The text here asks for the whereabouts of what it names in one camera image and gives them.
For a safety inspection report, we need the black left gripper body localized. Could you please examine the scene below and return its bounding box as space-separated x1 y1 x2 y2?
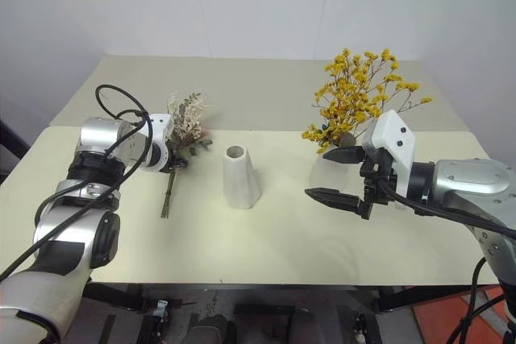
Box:
167 150 189 174

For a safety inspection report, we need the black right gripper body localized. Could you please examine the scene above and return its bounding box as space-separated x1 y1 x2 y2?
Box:
357 149 401 221

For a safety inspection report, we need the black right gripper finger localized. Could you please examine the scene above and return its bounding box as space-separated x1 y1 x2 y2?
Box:
304 187 363 214
322 145 367 166

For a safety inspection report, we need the white dried flower bouquet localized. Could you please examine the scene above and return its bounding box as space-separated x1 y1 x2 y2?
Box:
160 92 214 220

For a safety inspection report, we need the yellow flower bouquet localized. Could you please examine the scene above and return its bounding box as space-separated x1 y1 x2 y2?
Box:
302 48 434 155

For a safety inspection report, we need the white ceramic vase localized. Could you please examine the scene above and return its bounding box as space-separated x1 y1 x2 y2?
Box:
308 146 367 196
222 144 262 210

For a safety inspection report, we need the red floor mat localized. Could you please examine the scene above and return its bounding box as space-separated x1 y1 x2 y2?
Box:
411 285 510 344

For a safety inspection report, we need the dark rounded shape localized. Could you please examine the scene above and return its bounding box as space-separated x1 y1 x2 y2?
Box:
185 313 238 344

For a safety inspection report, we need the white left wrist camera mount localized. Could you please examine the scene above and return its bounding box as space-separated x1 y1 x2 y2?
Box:
139 113 176 174

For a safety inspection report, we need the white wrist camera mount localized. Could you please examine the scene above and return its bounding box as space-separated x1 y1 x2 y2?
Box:
361 109 417 201
139 113 176 174

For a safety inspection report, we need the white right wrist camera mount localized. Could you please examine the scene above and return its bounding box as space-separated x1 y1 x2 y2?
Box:
361 109 417 201

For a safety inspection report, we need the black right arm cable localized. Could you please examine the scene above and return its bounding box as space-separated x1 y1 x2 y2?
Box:
377 176 516 240

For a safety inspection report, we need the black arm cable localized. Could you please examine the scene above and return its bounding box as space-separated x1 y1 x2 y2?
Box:
377 176 516 240
0 84 154 280

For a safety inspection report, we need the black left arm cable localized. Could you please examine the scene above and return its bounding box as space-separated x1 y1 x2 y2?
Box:
0 84 154 280

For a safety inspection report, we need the black table frame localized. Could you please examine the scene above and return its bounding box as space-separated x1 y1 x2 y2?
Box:
80 282 503 315

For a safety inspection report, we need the black stand frame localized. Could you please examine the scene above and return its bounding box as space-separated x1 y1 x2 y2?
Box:
0 118 32 186

